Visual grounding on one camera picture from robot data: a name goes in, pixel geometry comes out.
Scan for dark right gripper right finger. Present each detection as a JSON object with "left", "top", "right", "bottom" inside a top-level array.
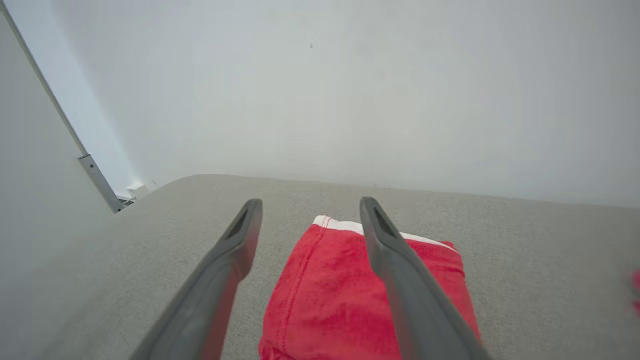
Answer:
[{"left": 359, "top": 196, "right": 492, "bottom": 360}]

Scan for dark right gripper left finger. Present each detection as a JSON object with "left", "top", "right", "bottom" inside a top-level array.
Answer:
[{"left": 129, "top": 198, "right": 264, "bottom": 360}]

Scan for red shorts with white patches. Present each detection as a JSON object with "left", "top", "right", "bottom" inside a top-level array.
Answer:
[{"left": 258, "top": 214, "right": 482, "bottom": 360}]

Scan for red Bulls 23 jersey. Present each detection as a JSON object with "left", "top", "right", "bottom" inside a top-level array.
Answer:
[{"left": 630, "top": 268, "right": 640, "bottom": 317}]

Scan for small white plastic bracket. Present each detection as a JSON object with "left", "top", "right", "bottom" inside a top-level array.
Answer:
[{"left": 115, "top": 181, "right": 150, "bottom": 202}]

